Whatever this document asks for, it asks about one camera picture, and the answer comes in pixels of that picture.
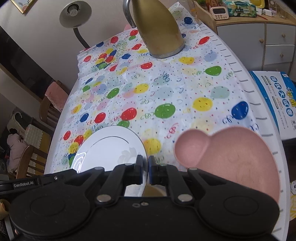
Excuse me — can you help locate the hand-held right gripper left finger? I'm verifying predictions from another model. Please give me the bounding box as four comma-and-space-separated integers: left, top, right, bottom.
62, 155, 144, 206

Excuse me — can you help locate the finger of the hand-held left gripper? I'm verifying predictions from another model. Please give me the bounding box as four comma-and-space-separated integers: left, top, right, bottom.
40, 169, 78, 186

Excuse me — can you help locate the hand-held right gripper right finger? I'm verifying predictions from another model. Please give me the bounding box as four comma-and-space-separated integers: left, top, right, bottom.
148, 156, 230, 205

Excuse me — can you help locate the cream speckled bowl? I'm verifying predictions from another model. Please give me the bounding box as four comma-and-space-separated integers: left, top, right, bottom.
144, 185, 167, 197

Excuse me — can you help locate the white round plate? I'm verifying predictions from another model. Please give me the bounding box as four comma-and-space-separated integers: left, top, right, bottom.
69, 126, 147, 197

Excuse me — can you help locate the pink heart-shaped divided plate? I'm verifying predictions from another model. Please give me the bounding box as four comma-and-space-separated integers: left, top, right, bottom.
173, 127, 281, 202

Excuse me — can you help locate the wooden chair with cushion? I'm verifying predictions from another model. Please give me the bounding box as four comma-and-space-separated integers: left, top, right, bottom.
16, 124, 52, 180

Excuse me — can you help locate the pink clothing pile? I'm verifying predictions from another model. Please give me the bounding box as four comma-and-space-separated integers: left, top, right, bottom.
6, 133, 26, 160

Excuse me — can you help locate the beige bag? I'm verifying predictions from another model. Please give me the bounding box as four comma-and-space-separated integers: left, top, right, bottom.
7, 111, 33, 138

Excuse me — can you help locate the pink cloth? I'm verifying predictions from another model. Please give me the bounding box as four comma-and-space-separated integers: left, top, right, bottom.
44, 81, 69, 113

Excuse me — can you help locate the balloon print tablecloth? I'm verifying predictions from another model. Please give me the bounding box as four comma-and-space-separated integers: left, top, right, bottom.
44, 2, 262, 177

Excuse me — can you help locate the blue and white cardboard box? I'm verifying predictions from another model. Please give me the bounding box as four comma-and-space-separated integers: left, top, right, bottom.
249, 71, 296, 141

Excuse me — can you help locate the wooden desktop organizer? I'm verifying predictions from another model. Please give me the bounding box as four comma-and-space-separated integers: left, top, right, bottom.
193, 0, 218, 36

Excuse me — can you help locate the gooseneck desk lamp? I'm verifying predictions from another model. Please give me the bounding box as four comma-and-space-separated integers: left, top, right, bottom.
59, 1, 93, 49

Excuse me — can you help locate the clear drinking glass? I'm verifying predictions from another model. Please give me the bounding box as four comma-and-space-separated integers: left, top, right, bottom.
186, 0, 200, 22

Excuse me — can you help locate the white digital timer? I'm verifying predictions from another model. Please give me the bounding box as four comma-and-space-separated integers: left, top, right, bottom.
210, 6, 229, 21

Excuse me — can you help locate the white drawer cabinet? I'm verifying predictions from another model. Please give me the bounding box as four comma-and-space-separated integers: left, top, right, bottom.
216, 17, 296, 75

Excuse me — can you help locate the green tissue pack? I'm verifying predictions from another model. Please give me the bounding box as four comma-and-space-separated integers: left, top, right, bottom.
222, 0, 258, 18

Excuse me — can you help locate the clear glass cup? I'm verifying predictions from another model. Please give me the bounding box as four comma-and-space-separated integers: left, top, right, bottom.
276, 3, 291, 20

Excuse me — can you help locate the framed wall picture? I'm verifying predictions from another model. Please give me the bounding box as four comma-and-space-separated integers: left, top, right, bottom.
10, 0, 37, 14

